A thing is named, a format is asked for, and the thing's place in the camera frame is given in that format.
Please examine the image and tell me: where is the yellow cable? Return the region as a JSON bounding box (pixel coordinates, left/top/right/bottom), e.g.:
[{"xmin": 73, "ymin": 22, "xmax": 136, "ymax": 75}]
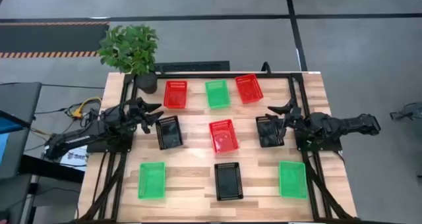
[{"xmin": 71, "ymin": 97, "xmax": 103, "ymax": 119}]

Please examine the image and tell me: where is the black plastic basket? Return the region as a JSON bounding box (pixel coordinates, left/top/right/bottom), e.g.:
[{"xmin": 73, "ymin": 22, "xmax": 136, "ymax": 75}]
[
  {"xmin": 154, "ymin": 115, "xmax": 184, "ymax": 151},
  {"xmin": 255, "ymin": 115, "xmax": 285, "ymax": 148},
  {"xmin": 214, "ymin": 161, "xmax": 244, "ymax": 201}
]

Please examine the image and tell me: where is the white printed paper sheet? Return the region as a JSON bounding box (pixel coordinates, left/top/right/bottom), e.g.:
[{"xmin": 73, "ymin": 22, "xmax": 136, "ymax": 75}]
[{"xmin": 59, "ymin": 144, "xmax": 90, "ymax": 172}]

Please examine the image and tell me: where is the black hazard-striped floor mat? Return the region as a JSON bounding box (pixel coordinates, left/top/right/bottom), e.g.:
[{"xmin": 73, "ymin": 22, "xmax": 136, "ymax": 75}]
[{"xmin": 0, "ymin": 21, "xmax": 110, "ymax": 59}]

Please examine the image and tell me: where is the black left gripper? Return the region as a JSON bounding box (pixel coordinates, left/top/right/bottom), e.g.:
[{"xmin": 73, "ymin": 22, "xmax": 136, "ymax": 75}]
[{"xmin": 127, "ymin": 98, "xmax": 165, "ymax": 126}]

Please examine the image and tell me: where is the black aluminium table frame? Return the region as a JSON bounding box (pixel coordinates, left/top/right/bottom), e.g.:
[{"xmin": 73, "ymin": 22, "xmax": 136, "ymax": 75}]
[{"xmin": 77, "ymin": 71, "xmax": 360, "ymax": 224}]

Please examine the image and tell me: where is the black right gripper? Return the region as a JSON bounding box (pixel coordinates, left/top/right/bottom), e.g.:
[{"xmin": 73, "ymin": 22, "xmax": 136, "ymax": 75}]
[{"xmin": 267, "ymin": 98, "xmax": 303, "ymax": 146}]

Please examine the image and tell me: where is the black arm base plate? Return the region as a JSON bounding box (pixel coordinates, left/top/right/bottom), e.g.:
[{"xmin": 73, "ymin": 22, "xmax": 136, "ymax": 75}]
[
  {"xmin": 295, "ymin": 125, "xmax": 343, "ymax": 152},
  {"xmin": 86, "ymin": 128, "xmax": 135, "ymax": 154}
]

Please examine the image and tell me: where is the black chair base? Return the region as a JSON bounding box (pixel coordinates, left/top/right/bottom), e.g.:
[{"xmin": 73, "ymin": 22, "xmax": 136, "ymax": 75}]
[{"xmin": 390, "ymin": 101, "xmax": 422, "ymax": 121}]

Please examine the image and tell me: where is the black plant pot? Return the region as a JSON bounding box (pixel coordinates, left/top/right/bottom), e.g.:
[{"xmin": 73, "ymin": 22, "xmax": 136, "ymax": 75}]
[{"xmin": 135, "ymin": 71, "xmax": 158, "ymax": 95}]

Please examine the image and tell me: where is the red plastic basket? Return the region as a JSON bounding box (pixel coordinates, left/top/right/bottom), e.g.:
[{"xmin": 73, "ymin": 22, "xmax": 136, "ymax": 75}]
[
  {"xmin": 234, "ymin": 73, "xmax": 264, "ymax": 105},
  {"xmin": 163, "ymin": 80, "xmax": 189, "ymax": 109},
  {"xmin": 208, "ymin": 119, "xmax": 240, "ymax": 154}
]

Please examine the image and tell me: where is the green leafy artificial plant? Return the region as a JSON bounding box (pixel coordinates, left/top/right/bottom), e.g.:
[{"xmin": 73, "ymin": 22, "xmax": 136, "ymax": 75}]
[{"xmin": 97, "ymin": 23, "xmax": 160, "ymax": 76}]

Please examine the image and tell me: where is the grey monitor with blue screen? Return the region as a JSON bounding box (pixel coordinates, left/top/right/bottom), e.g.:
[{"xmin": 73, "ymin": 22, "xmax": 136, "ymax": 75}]
[{"xmin": 0, "ymin": 82, "xmax": 43, "ymax": 181}]

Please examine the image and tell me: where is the green plastic basket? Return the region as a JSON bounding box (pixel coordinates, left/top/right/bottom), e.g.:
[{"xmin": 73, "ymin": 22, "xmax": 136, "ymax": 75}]
[
  {"xmin": 278, "ymin": 161, "xmax": 309, "ymax": 200},
  {"xmin": 204, "ymin": 79, "xmax": 231, "ymax": 109},
  {"xmin": 137, "ymin": 161, "xmax": 166, "ymax": 200}
]

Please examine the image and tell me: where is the black side desk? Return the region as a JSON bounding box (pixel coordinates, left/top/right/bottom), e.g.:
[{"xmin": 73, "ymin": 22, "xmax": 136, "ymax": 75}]
[{"xmin": 19, "ymin": 154, "xmax": 85, "ymax": 184}]

